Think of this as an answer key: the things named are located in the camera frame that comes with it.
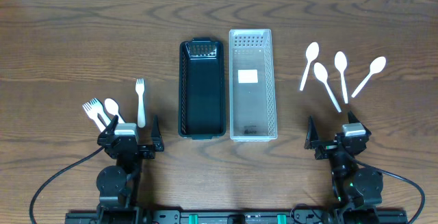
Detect clear plastic basket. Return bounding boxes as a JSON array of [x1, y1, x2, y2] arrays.
[[229, 29, 278, 142]]

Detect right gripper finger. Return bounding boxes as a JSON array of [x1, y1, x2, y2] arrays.
[[347, 111, 371, 136], [304, 116, 320, 149]]

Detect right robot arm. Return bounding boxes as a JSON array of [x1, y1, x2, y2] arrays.
[[304, 112, 383, 223]]

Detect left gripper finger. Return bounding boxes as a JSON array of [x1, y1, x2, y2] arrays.
[[101, 115, 118, 138], [151, 115, 164, 151]]

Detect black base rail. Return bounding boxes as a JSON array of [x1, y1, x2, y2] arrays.
[[64, 209, 408, 224]]

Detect white plastic spoon group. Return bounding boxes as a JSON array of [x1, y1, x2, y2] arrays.
[[104, 98, 125, 123]]

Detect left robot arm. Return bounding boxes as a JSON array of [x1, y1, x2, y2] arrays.
[[96, 116, 164, 224]]

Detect black cable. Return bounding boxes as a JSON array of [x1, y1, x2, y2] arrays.
[[29, 145, 106, 224], [345, 151, 426, 224]]

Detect left black cable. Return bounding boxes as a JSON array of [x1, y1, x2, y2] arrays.
[[29, 145, 106, 224]]

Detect dark green plastic basket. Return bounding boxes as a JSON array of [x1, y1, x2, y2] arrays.
[[178, 38, 226, 140]]

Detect right black cable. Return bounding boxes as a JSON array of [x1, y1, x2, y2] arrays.
[[345, 151, 426, 224]]

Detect white plastic fork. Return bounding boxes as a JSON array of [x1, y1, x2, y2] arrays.
[[82, 102, 106, 132], [136, 78, 146, 128], [90, 98, 111, 125]]

